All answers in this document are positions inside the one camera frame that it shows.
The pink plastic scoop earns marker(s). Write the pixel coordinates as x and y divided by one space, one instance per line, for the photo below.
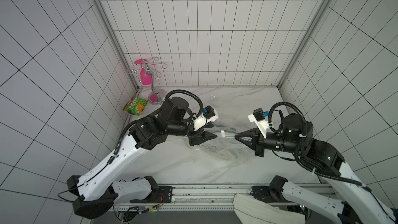
145 72

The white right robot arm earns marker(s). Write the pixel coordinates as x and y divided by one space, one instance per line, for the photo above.
358 206

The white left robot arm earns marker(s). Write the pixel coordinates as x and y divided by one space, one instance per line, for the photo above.
98 190

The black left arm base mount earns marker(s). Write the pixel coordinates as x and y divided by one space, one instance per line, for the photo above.
157 193

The green snack packet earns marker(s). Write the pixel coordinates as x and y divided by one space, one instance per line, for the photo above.
135 106

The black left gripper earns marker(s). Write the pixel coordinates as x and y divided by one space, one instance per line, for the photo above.
198 139

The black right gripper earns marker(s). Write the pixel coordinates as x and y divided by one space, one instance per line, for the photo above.
258 143

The chrome cup holder stand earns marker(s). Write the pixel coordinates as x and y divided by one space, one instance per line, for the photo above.
157 95

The white striped cloth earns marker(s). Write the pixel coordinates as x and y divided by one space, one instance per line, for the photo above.
252 211

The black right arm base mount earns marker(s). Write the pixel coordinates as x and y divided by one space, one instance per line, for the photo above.
271 193

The clear plastic vacuum bag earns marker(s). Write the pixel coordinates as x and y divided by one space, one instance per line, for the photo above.
224 148

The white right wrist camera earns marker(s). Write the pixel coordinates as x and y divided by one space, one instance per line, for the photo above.
259 117

